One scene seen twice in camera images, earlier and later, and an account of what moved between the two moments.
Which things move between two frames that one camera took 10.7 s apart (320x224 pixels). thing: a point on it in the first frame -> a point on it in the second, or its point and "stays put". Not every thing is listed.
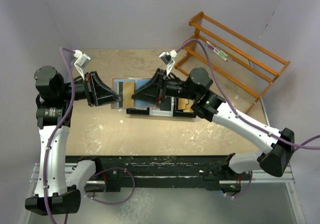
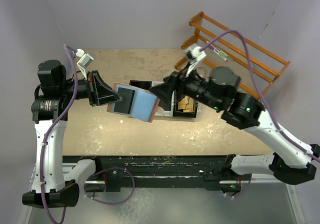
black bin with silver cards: [134, 111] -> [142, 84]
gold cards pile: [185, 105] stays put
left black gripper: [102, 94] stays put
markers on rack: [220, 53] stays put
